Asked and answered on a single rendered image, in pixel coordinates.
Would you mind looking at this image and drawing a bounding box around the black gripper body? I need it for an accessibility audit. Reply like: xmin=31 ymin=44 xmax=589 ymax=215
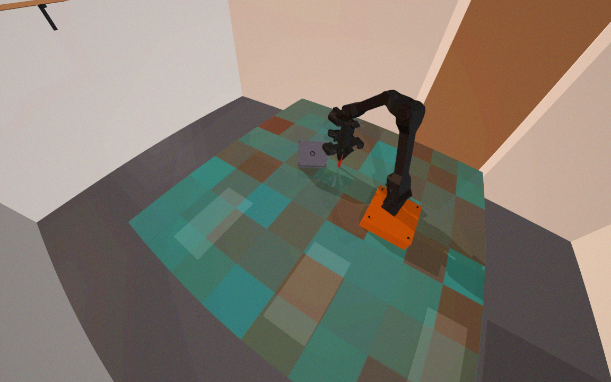
xmin=322 ymin=131 xmax=364 ymax=156

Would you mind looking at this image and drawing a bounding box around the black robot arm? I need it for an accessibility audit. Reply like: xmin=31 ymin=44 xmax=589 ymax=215
xmin=328 ymin=90 xmax=425 ymax=216

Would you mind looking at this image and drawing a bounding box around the dark grey panel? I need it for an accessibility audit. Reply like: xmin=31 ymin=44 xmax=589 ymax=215
xmin=298 ymin=141 xmax=327 ymax=168

